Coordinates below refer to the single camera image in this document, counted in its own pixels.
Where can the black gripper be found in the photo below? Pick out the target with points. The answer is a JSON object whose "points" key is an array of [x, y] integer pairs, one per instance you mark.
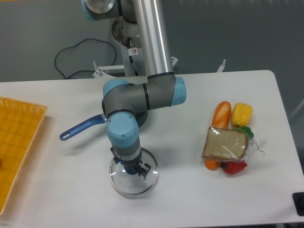
{"points": [[132, 163]]}

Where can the glass lid blue knob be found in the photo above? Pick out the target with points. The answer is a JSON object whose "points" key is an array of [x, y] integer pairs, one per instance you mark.
{"points": [[130, 184]]}

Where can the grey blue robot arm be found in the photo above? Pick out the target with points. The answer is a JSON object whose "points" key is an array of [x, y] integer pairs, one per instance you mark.
{"points": [[162, 91]]}

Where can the dark blue saucepan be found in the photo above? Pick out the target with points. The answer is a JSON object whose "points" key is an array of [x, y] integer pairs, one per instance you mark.
{"points": [[83, 126]]}

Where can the orange toy carrot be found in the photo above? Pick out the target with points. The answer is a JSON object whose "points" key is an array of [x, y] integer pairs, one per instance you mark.
{"points": [[211, 165]]}

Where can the bagged bread slice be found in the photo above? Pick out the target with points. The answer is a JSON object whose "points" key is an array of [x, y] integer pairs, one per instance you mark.
{"points": [[229, 144]]}

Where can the red toy bell pepper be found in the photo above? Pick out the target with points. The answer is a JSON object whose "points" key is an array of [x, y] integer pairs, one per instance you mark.
{"points": [[233, 167]]}

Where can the orange toy baguette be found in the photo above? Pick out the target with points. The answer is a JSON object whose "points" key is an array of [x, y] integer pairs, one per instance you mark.
{"points": [[222, 115]]}

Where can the green toy pepper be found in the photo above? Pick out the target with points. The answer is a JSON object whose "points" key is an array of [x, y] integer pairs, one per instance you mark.
{"points": [[247, 130]]}

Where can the yellow toy bell pepper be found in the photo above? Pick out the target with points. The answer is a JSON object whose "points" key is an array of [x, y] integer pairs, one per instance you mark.
{"points": [[241, 114]]}

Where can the yellow plastic basket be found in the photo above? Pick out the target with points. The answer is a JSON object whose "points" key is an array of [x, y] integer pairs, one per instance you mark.
{"points": [[19, 125]]}

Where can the black object at table corner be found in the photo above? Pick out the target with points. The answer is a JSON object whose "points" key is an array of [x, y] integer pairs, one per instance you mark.
{"points": [[298, 198]]}

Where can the white table leg bracket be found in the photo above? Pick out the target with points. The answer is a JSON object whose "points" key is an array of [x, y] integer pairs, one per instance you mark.
{"points": [[221, 67]]}

